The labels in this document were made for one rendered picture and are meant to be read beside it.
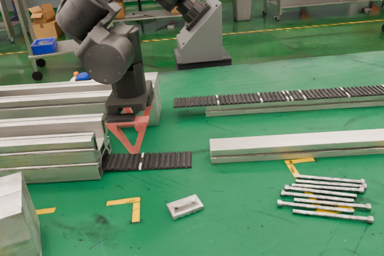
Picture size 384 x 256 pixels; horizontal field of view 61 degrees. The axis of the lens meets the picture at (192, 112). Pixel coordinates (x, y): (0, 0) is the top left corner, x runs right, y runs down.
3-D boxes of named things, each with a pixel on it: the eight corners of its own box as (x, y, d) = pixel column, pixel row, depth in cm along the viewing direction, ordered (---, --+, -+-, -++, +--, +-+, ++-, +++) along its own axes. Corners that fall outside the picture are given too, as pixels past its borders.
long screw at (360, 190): (362, 191, 51) (363, 186, 51) (363, 195, 51) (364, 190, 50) (291, 186, 54) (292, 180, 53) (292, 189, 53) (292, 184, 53)
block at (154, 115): (162, 103, 86) (158, 68, 82) (158, 126, 75) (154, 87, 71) (128, 104, 86) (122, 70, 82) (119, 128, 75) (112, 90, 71)
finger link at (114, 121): (112, 162, 55) (102, 111, 50) (120, 139, 61) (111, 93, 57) (152, 159, 54) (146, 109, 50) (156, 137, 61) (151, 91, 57)
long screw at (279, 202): (276, 207, 49) (277, 202, 49) (276, 203, 50) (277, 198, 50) (352, 216, 47) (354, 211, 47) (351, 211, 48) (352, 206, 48)
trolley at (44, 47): (117, 55, 413) (102, -33, 368) (123, 67, 365) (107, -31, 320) (29, 67, 386) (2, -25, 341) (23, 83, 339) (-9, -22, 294)
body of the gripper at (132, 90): (106, 116, 52) (97, 71, 49) (118, 91, 61) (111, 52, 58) (146, 114, 52) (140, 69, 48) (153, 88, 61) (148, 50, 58)
